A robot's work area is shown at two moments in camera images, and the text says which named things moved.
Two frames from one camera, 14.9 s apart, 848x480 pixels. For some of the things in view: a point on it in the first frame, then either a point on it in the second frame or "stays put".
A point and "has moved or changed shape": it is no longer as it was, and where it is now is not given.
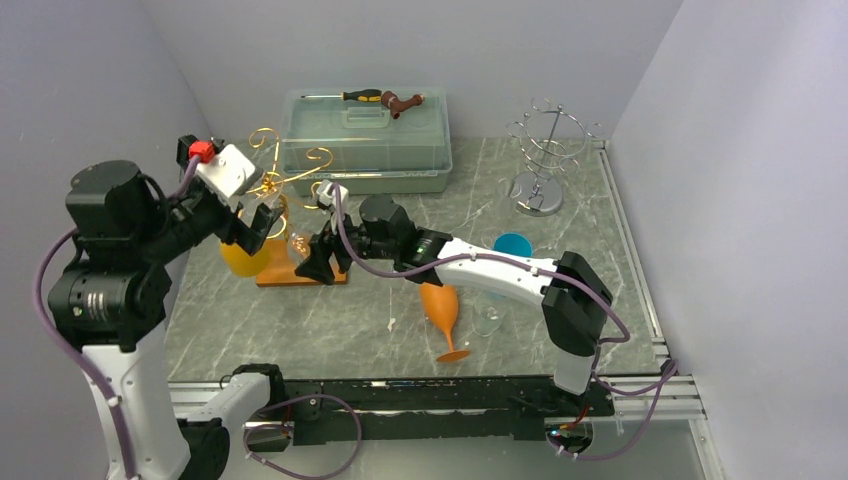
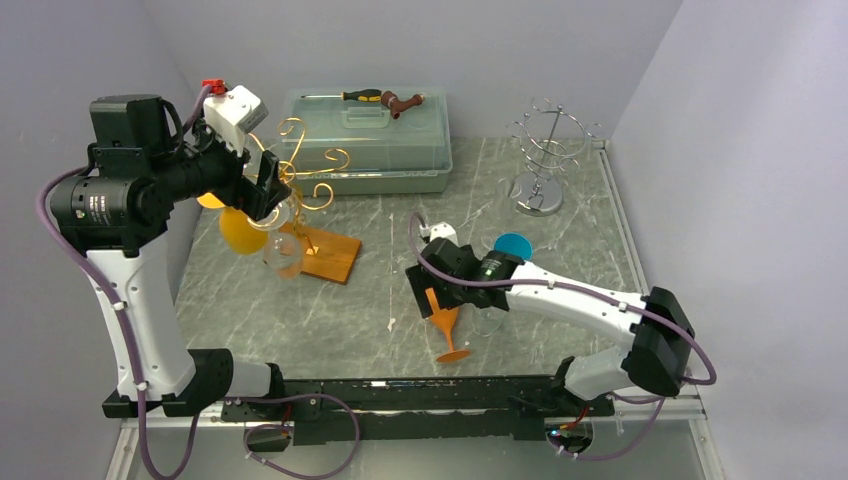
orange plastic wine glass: [441, 303] stays put
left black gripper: [248, 234] -> [254, 199]
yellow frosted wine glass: [242, 263] has moved or changed shape
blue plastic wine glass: [513, 243] stays put
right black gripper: [317, 265] -> [422, 281]
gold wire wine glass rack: [276, 267] has moved or changed shape
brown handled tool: [391, 101] stays put
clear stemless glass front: [488, 314] stays put
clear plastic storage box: [369, 140] stays put
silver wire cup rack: [549, 138] stays put
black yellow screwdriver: [365, 95] stays put
